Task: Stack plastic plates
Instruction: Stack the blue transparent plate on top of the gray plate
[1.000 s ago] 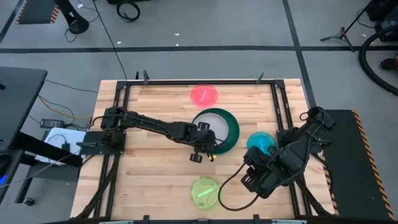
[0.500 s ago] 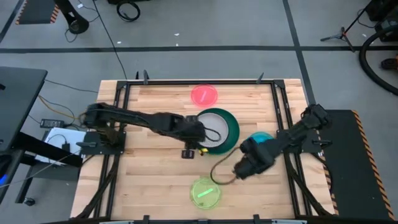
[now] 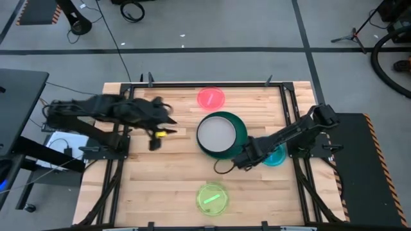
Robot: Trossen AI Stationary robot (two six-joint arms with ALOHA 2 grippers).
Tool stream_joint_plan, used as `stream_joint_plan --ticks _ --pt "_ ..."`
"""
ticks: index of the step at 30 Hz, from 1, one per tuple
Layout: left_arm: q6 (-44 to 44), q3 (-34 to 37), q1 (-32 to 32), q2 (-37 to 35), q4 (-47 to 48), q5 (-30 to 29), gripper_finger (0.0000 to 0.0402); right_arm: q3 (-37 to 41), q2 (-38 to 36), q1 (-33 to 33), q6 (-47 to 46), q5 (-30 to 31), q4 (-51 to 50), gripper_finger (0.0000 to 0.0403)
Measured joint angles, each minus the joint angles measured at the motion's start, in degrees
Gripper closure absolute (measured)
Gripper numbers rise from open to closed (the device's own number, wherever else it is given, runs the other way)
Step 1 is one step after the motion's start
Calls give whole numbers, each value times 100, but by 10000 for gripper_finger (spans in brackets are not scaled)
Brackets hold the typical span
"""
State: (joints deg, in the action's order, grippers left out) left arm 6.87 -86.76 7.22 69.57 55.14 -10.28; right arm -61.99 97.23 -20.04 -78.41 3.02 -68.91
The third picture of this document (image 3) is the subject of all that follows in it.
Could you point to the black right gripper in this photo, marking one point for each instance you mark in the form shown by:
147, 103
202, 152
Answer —
255, 150

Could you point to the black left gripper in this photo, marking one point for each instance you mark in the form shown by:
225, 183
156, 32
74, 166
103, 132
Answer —
147, 112

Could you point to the dark green bowl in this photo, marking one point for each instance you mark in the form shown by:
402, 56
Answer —
241, 128

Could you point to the dark grey plastic plate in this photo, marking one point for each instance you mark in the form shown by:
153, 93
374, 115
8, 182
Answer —
216, 134

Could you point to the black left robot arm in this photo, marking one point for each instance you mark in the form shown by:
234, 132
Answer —
96, 109

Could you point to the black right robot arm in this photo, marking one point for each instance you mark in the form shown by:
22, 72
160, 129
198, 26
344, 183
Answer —
295, 130

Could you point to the yellow tape piece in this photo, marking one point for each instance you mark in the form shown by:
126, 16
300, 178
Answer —
161, 134

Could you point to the blue transparent plastic plate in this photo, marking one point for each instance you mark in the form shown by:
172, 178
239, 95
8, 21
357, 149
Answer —
276, 158

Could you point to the green transparent plastic plate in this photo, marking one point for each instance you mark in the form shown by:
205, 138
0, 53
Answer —
212, 199

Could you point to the pink transparent plastic plate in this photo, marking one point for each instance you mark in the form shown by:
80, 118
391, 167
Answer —
211, 98

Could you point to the black power adapter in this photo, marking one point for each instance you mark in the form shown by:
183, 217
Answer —
68, 151

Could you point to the large black hazard-striped mat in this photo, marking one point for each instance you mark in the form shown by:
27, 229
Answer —
363, 176

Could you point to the black stand base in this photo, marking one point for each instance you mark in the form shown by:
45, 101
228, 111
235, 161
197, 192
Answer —
77, 25

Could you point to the black desk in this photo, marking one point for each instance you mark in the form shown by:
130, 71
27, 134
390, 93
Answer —
19, 106

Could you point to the black caster wheel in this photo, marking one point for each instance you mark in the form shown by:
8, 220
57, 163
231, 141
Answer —
30, 208

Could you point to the black tripod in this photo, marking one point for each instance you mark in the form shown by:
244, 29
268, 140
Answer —
353, 35

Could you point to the small black hazard-striped mat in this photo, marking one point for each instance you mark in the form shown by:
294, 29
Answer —
38, 11

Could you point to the person's shoe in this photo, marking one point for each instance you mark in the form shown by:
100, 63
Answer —
401, 65

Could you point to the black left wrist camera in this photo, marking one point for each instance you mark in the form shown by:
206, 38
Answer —
154, 144

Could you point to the black aluminium table frame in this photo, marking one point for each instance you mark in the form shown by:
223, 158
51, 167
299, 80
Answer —
205, 85

